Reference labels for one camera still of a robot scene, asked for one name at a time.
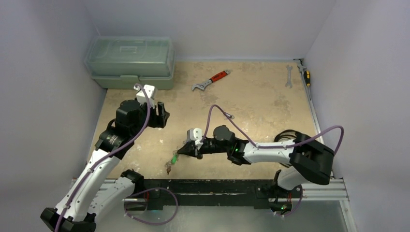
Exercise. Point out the red handled adjustable wrench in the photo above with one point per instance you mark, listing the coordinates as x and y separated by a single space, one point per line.
205 84

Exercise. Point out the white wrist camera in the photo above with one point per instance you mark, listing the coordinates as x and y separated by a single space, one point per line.
195 135
146 94

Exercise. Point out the loose black key tag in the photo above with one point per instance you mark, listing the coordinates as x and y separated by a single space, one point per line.
230 116

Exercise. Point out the large perforated metal keyring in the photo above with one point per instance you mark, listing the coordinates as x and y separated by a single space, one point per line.
170 163

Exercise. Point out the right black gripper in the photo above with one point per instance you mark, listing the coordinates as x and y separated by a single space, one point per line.
195 148

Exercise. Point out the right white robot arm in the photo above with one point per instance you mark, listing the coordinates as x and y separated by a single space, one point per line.
309 160

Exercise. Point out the yellow black screwdriver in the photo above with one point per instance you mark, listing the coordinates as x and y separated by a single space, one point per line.
307 78

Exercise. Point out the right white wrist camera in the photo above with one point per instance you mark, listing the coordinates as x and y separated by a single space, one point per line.
195 135

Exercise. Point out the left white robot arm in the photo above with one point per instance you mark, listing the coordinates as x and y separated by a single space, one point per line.
84 207

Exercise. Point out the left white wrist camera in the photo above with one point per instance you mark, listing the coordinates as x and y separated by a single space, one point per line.
146 94

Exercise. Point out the green plastic toolbox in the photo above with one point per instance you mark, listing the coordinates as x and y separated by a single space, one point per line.
119 62

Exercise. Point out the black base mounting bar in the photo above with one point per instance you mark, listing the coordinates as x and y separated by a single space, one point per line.
256 193

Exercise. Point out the green key tag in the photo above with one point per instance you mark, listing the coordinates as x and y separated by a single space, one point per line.
174 159

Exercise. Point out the silver open end wrench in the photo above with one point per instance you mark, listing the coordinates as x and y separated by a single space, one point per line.
289 79

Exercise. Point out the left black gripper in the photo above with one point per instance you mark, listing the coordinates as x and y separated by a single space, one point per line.
158 121

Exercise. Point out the aluminium frame rail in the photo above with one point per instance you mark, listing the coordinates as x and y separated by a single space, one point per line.
336 190

